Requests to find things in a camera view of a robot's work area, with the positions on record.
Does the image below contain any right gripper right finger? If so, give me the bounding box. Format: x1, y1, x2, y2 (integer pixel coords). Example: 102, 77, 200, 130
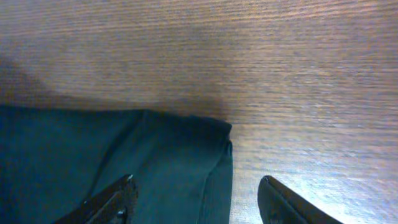
257, 175, 341, 224

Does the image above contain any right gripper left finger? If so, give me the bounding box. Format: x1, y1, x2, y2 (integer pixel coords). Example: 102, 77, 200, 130
54, 175, 137, 224

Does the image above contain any black t-shirt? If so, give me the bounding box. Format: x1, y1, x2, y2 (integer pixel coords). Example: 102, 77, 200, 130
1, 106, 233, 223

